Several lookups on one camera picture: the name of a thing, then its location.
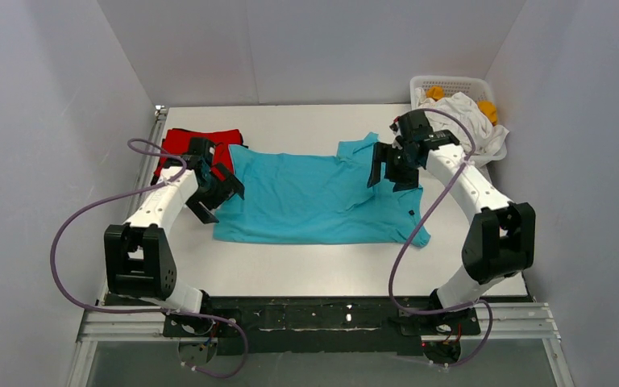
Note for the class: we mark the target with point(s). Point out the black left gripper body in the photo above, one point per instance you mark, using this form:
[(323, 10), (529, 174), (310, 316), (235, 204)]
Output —
[(216, 193)]

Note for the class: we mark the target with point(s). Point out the white plastic laundry basket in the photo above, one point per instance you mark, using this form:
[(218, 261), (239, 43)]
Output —
[(475, 88)]

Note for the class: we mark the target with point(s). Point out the folded red t-shirt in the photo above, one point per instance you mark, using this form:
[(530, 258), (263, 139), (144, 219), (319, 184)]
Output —
[(177, 142)]

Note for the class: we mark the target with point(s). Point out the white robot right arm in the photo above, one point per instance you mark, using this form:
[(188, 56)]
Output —
[(500, 240)]

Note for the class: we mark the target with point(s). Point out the turquoise polo shirt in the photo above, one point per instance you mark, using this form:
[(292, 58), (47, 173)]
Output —
[(301, 199)]

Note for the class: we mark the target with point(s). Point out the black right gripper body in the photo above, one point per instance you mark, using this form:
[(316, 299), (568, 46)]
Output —
[(392, 163)]

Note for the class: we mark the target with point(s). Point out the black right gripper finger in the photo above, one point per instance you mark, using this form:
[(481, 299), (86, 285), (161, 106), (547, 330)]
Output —
[(406, 180), (379, 156)]

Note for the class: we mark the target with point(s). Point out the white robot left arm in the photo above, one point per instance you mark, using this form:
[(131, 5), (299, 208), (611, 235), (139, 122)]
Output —
[(139, 261)]

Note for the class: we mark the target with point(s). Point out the orange t-shirt in basket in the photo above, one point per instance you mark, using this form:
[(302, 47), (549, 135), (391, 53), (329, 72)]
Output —
[(436, 93)]

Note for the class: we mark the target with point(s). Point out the aluminium frame rail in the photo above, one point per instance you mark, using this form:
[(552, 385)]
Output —
[(99, 328)]

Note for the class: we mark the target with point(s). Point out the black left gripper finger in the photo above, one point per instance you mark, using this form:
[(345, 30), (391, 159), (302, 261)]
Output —
[(229, 185), (201, 212)]

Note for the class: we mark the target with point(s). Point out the crumpled white t-shirt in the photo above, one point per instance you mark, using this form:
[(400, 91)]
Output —
[(461, 116)]

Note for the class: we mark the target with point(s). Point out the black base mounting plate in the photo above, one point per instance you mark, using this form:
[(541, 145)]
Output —
[(341, 324)]

